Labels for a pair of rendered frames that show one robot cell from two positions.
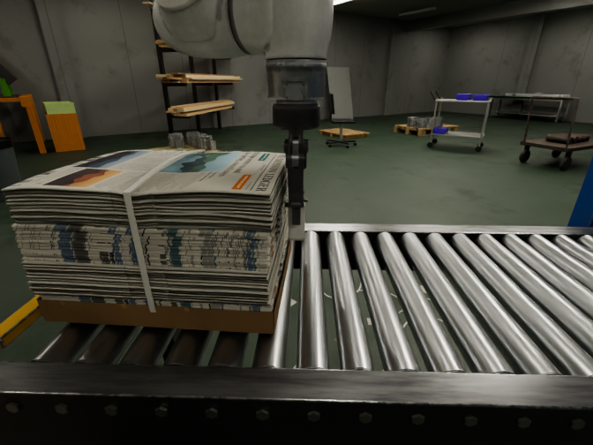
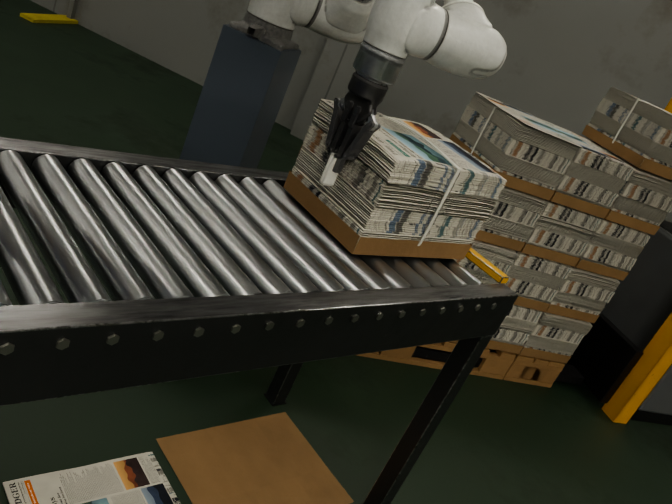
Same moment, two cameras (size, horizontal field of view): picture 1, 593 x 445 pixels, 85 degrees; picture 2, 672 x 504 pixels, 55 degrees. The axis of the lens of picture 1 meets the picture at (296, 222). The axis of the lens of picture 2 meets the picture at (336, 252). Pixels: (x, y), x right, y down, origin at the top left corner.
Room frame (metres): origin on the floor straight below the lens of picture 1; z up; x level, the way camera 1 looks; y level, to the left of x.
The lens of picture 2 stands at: (1.42, -0.96, 1.31)
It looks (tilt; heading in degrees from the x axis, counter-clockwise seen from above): 23 degrees down; 129
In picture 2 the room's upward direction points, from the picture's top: 25 degrees clockwise
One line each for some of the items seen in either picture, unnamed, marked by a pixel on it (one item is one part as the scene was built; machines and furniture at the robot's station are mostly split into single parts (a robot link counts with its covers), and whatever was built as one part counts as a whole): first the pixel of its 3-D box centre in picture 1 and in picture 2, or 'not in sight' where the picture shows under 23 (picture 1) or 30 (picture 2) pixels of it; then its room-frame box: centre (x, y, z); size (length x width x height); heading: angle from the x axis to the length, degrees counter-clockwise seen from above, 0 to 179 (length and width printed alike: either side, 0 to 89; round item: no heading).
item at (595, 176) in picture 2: not in sight; (564, 165); (0.26, 1.57, 0.95); 0.38 x 0.29 x 0.23; 156
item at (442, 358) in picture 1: (407, 290); (221, 234); (0.55, -0.23, 0.77); 0.47 x 0.05 x 0.05; 178
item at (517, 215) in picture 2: not in sight; (419, 253); (0.09, 1.17, 0.42); 1.17 x 0.39 x 0.83; 66
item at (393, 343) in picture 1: (375, 289); (248, 235); (0.55, -0.16, 0.77); 0.47 x 0.05 x 0.05; 178
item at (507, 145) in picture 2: not in sight; (510, 145); (0.14, 1.30, 0.95); 0.38 x 0.29 x 0.23; 156
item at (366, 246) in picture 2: (244, 270); (345, 212); (0.54, 0.10, 0.83); 0.29 x 0.16 x 0.04; 175
